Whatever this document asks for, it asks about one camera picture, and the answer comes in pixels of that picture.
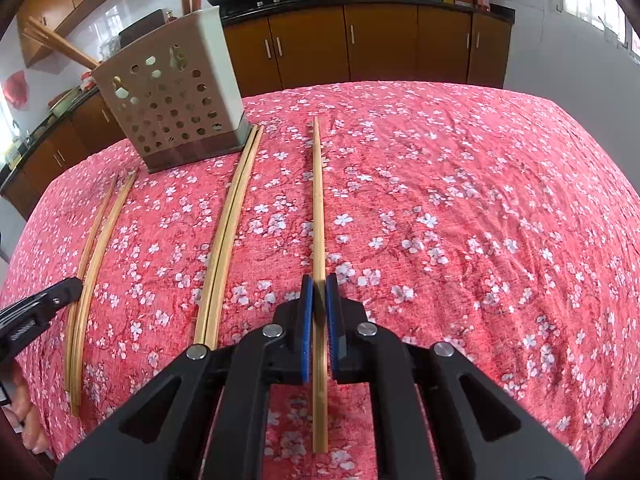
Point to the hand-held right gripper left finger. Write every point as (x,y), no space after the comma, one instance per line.
(306,320)

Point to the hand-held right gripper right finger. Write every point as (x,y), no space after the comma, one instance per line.
(336,325)

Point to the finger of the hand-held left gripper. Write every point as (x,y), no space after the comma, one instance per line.
(45,302)

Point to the wooden chopstick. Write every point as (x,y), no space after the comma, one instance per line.
(223,260)
(318,210)
(214,260)
(76,370)
(91,247)

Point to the beige perforated utensil holder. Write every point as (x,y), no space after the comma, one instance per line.
(170,110)

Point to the bundle of wooden chopsticks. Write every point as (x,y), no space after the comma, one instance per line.
(55,40)

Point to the person's left hand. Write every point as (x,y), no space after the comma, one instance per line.
(30,420)

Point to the red floral tablecloth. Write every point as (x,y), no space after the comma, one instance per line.
(450,210)

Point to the green basin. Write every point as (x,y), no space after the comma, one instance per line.
(65,102)

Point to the brown lower kitchen cabinets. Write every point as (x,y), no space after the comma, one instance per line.
(380,45)

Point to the dark cutting board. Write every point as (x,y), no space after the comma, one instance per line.
(137,30)

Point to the black kitchen countertop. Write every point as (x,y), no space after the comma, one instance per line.
(375,0)

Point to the red plastic bag on wall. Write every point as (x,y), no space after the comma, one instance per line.
(15,90)

